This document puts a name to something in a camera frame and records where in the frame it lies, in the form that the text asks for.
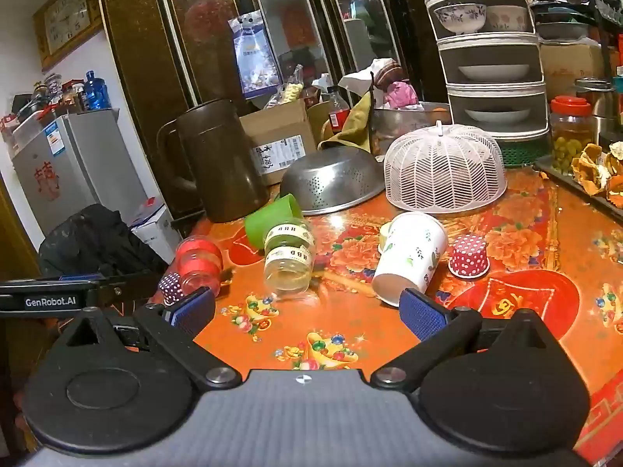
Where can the black bag on chair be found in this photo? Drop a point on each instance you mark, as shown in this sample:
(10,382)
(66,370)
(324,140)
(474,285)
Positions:
(95,240)

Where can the white tiered dish rack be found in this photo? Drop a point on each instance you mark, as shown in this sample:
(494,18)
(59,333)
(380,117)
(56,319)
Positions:
(490,56)

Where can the steel basin with cloths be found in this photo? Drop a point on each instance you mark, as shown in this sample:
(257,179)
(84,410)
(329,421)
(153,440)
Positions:
(386,125)

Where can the dark wooden cabinet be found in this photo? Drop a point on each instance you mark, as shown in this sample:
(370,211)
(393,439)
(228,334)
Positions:
(172,55)

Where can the steel colander bowl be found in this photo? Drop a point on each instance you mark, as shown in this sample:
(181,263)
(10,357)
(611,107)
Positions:
(333,180)

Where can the blue white snack bag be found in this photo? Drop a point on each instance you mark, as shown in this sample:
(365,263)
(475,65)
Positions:
(257,66)

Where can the wooden wall clock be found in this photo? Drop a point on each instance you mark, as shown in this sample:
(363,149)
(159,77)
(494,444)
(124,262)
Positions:
(62,25)

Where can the brown plastic pitcher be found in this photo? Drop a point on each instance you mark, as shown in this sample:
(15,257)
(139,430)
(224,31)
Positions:
(218,154)

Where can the white floral paper cup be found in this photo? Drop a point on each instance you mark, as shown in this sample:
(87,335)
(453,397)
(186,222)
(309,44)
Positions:
(413,248)

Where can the cardboard box with label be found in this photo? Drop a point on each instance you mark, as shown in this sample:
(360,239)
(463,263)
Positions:
(278,137)

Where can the purple polka dot cupcake liner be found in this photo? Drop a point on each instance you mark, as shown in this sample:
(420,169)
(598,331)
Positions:
(170,288)

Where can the red label drink bottle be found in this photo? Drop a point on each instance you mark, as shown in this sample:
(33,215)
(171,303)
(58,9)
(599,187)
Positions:
(338,109)

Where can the white box by fridge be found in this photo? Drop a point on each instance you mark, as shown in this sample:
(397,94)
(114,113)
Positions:
(152,224)

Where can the silver mini fridge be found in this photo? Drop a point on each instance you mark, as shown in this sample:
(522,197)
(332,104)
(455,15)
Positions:
(76,160)

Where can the red polka dot cupcake liner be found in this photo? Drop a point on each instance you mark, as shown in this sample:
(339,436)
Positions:
(469,259)

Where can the green plastic cup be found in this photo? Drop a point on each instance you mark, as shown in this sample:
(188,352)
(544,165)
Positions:
(258,223)

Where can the blue water bottle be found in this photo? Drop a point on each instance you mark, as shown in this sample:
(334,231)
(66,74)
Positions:
(96,93)

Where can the dried orange peels tray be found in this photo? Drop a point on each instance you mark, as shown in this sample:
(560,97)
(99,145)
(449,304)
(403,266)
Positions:
(588,170)

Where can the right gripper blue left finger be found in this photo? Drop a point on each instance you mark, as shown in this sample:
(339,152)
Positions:
(193,313)

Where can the clear plastic cup with ribbon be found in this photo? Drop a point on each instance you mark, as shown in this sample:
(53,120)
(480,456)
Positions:
(289,250)

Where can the red clear plastic cup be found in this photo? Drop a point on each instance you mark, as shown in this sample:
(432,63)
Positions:
(200,265)

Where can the white mesh food cover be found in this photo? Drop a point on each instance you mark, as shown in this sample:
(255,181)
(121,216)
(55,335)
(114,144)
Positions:
(444,169)

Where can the glass jar with red lid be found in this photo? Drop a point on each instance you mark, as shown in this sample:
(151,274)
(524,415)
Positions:
(572,128)

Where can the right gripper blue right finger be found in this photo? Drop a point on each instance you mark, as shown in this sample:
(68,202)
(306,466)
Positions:
(421,315)

